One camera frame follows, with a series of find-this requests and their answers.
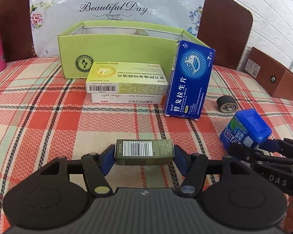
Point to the white orange medicine box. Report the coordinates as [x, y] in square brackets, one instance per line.
[127, 98]

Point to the brown cardboard shoebox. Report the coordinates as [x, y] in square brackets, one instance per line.
[275, 78]

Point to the olive green small box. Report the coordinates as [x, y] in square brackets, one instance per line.
[143, 152]

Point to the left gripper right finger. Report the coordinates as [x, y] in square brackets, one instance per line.
[193, 168]

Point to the black tape roll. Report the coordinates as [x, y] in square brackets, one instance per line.
[227, 104]

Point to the tall blue medicine box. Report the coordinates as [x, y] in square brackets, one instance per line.
[189, 78]

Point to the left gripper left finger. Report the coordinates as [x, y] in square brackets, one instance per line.
[95, 167]

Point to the plaid bed sheet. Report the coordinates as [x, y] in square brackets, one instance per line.
[43, 115]

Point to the light green open box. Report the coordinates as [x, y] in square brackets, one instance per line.
[118, 41]

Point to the floral Beautiful Day pillow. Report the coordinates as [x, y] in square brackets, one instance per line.
[49, 18]

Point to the yellow green medicine box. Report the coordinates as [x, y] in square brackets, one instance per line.
[126, 78]

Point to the blue plastic cube container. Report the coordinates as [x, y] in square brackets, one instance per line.
[247, 128]

